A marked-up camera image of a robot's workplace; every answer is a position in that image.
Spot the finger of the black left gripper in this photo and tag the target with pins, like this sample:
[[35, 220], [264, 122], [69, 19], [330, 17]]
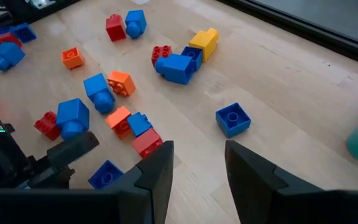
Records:
[[73, 146]]

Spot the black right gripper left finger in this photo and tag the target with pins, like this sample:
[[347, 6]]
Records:
[[145, 186]]

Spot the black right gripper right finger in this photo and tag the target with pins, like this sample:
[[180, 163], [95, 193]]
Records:
[[253, 189]]

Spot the red one-stud block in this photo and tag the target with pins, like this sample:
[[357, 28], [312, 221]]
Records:
[[116, 28]]

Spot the red small four-stud block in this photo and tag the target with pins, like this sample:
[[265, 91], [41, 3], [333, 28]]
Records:
[[47, 126], [161, 54]]

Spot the blue small block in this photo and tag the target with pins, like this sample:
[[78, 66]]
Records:
[[194, 57], [25, 32], [139, 124], [233, 119], [104, 175]]

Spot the orange small block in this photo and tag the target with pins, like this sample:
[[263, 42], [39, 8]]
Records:
[[121, 83], [118, 121], [72, 58]]

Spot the yellow block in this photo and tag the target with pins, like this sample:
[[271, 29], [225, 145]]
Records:
[[204, 43]]

